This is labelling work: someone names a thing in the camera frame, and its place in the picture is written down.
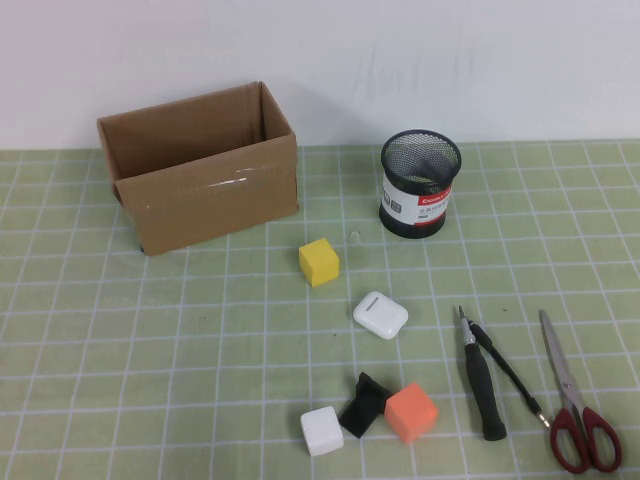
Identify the thick black screwdriver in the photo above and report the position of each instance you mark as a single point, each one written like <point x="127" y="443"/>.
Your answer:
<point x="480" y="380"/>

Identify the thin black screwdriver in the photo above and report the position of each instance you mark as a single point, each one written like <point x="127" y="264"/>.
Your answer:
<point x="510" y="375"/>

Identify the yellow cube block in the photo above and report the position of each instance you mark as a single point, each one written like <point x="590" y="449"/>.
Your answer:
<point x="320" y="265"/>

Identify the white earbuds case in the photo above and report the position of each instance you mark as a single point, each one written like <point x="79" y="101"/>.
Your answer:
<point x="382" y="316"/>

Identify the black mesh pen holder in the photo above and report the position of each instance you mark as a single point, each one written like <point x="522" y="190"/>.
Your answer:
<point x="420" y="212"/>

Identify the brown cardboard box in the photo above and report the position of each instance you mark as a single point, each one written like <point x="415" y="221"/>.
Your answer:
<point x="210" y="210"/>

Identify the white cube block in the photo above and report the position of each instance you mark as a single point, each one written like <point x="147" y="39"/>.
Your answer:
<point x="322" y="431"/>

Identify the orange cube block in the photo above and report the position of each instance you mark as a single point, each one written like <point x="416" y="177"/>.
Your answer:
<point x="412" y="412"/>

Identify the green grid cutting mat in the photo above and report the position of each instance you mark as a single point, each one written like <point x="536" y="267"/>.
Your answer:
<point x="150" y="350"/>

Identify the black plastic bracket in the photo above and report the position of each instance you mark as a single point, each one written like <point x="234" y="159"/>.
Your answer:
<point x="362" y="410"/>

